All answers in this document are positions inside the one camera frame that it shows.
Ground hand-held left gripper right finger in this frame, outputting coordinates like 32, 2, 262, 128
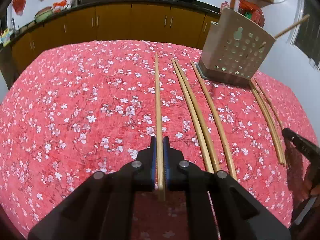
164, 136, 292, 240

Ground barred window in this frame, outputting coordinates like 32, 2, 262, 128
291, 0, 320, 68

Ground hanging red plastic bag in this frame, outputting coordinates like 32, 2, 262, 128
12, 0, 27, 15

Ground black kitchen countertop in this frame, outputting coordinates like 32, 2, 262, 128
0, 0, 223, 48

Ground beige perforated utensil holder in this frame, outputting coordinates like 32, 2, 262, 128
196, 7, 276, 87

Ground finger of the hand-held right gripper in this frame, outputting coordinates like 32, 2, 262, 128
282, 127, 320, 162

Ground wooden lower kitchen cabinets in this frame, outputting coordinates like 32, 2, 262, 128
10, 1, 220, 75

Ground green basin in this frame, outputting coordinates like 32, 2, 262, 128
35, 7, 54, 23

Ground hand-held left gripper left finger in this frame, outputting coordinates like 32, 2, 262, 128
27, 136, 158, 240

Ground orange plastic bag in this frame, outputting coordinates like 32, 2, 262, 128
52, 0, 68, 13

